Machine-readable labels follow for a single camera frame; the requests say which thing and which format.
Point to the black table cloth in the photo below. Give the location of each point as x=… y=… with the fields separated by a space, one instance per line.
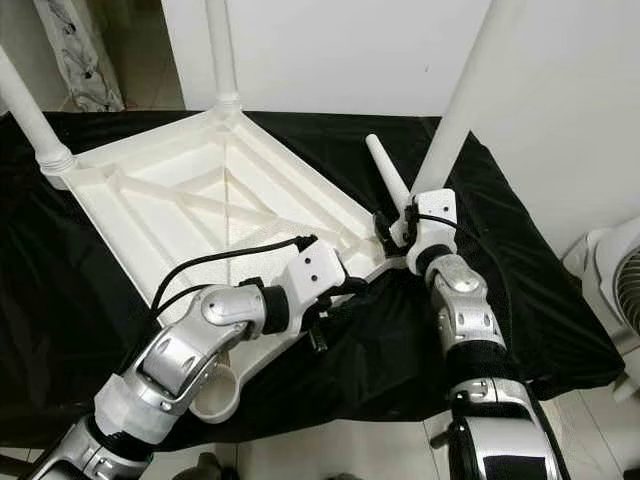
x=60 y=300

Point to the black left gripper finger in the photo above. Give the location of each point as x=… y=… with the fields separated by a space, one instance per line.
x=350 y=287

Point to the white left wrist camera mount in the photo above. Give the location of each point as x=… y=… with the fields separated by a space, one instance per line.
x=315 y=270

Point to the person in light clothes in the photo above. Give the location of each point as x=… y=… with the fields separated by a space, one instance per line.
x=80 y=50

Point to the white plastic children table top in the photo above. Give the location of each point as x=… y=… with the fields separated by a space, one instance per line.
x=210 y=190

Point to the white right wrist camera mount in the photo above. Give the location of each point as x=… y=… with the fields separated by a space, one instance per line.
x=440 y=210

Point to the white pedestal fan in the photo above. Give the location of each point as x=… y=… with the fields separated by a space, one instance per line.
x=615 y=280

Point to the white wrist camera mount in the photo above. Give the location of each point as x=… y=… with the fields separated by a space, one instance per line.
x=315 y=270
x=440 y=210

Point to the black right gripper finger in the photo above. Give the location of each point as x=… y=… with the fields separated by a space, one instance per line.
x=381 y=230

